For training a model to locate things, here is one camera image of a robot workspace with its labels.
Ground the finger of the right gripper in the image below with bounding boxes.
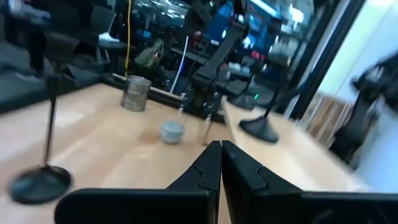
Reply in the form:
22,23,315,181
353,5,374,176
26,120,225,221
201,114,216,147

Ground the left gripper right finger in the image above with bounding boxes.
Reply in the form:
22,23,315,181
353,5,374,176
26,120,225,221
221,140,398,224

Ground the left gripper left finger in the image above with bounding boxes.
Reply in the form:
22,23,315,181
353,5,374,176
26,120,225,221
54,140,222,224

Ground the white speckled bowl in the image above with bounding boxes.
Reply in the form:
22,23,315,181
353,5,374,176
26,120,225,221
159,120,185,145

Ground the medium black candlestick holder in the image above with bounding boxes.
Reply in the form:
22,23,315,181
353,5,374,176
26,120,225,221
228,58,265,111

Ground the olive backpack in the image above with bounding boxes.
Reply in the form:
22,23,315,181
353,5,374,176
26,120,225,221
135,39,165,70

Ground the wooden pallet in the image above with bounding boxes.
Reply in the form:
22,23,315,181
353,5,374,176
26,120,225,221
300,93,355,147

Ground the black aluminium table frame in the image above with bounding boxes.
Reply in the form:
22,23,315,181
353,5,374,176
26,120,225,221
102,73,225,124

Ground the white cable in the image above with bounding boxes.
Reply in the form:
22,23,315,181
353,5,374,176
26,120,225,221
169,35,190,94

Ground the yellow extension cable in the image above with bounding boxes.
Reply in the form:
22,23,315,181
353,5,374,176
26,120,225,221
124,0,133,78

